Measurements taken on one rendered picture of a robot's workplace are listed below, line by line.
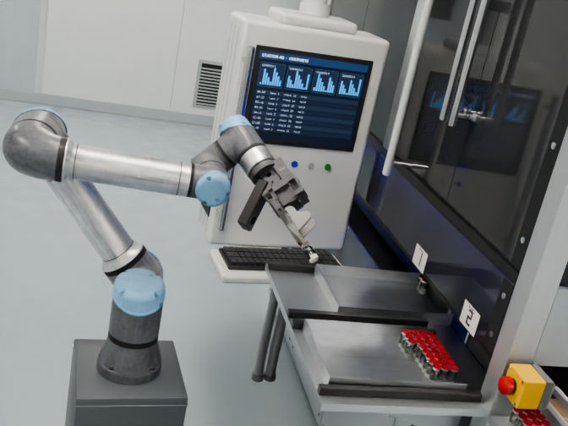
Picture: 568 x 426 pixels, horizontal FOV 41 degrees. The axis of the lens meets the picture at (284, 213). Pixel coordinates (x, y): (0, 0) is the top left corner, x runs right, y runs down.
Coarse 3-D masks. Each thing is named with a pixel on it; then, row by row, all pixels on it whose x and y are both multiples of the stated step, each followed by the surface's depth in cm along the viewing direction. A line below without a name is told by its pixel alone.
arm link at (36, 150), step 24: (24, 144) 154; (48, 144) 154; (72, 144) 157; (24, 168) 155; (48, 168) 154; (72, 168) 156; (96, 168) 156; (120, 168) 157; (144, 168) 158; (168, 168) 160; (192, 168) 162; (216, 168) 164; (168, 192) 162; (192, 192) 162; (216, 192) 160
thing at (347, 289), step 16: (320, 272) 219; (336, 272) 227; (352, 272) 228; (368, 272) 229; (384, 272) 230; (400, 272) 231; (416, 272) 233; (336, 288) 219; (352, 288) 221; (368, 288) 223; (384, 288) 225; (400, 288) 227; (336, 304) 203; (352, 304) 211; (368, 304) 213; (384, 304) 215; (400, 304) 217; (416, 304) 219; (432, 304) 221; (432, 320) 209; (448, 320) 210
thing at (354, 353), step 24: (312, 336) 183; (336, 336) 192; (360, 336) 195; (384, 336) 197; (336, 360) 181; (360, 360) 183; (384, 360) 186; (408, 360) 188; (336, 384) 169; (360, 384) 170; (384, 384) 171; (408, 384) 173; (432, 384) 174; (456, 384) 175
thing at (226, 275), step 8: (280, 248) 260; (216, 256) 243; (216, 264) 239; (224, 264) 239; (224, 272) 233; (232, 272) 234; (240, 272) 235; (248, 272) 236; (256, 272) 237; (264, 272) 238; (224, 280) 232; (232, 280) 232; (240, 280) 233; (248, 280) 234; (256, 280) 235; (264, 280) 236
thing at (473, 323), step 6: (468, 306) 186; (462, 312) 189; (468, 312) 186; (474, 312) 183; (462, 318) 188; (474, 318) 183; (462, 324) 188; (474, 324) 182; (468, 330) 185; (474, 330) 182
